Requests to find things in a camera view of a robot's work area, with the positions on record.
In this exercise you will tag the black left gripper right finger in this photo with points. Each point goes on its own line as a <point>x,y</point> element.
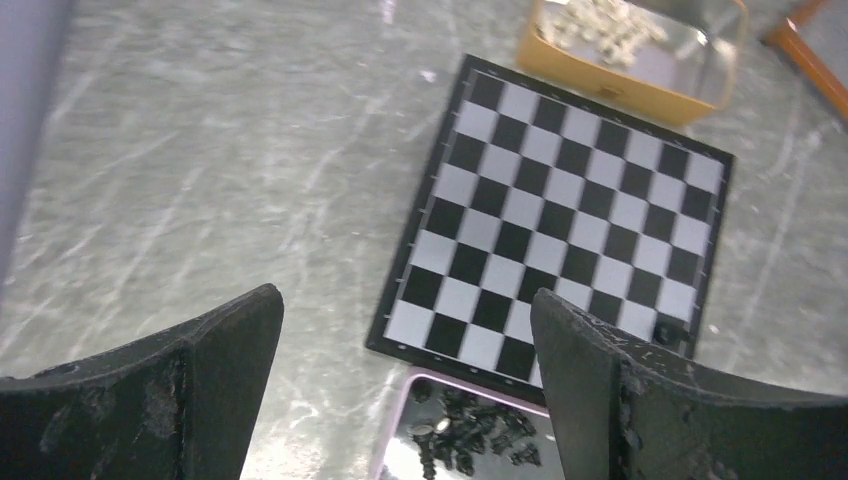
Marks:
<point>624,408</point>

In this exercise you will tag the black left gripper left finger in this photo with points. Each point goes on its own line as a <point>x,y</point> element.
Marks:
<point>178,404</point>

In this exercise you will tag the pile of white chess pieces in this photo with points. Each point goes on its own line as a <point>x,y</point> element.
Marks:
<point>611,32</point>

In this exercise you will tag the black chess pawn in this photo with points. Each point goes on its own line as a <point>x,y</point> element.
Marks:
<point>665,335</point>

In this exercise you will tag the silver tin box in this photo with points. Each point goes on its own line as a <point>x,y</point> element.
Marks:
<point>398,457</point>

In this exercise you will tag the black and white chessboard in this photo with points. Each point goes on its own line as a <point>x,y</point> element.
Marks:
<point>530,187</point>

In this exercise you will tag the gold tin box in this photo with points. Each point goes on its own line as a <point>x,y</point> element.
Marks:
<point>688,77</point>

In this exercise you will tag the pile of black chess pieces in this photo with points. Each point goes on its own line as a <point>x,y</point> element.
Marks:
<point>468,426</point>

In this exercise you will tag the orange wooden rack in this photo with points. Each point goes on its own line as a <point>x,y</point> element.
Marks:
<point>813,37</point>

